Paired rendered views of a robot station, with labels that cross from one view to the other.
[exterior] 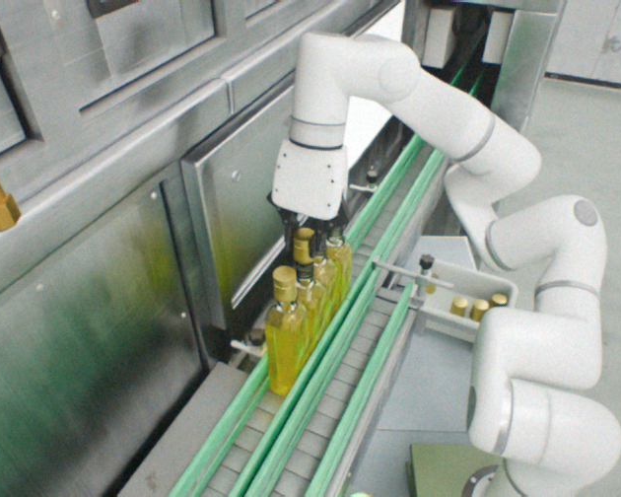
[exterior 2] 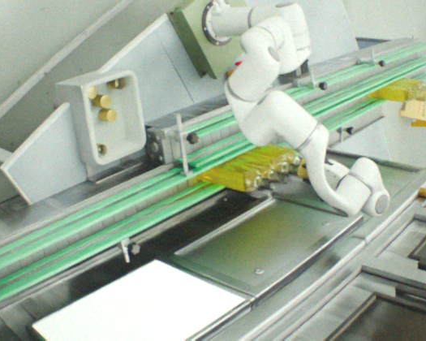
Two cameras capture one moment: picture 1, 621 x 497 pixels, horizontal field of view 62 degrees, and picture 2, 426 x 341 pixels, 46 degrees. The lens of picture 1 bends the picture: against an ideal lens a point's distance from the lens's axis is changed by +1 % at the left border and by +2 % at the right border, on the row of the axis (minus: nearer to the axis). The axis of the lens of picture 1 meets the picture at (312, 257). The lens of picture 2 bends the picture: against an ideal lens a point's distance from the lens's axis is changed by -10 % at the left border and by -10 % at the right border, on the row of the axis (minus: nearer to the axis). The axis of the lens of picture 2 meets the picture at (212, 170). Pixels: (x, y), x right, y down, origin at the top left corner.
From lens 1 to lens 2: 170 cm
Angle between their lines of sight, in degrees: 81
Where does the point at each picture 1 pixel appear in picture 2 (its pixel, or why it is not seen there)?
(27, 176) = (419, 201)
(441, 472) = (221, 58)
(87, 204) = (402, 196)
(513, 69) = not seen: outside the picture
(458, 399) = (154, 74)
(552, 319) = (287, 44)
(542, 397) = (303, 35)
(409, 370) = (153, 113)
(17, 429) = not seen: hidden behind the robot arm
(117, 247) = not seen: hidden behind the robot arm
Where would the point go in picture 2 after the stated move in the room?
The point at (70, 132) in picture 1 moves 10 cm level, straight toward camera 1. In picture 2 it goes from (415, 210) to (424, 179)
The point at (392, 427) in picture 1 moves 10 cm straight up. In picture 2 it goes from (188, 96) to (211, 99)
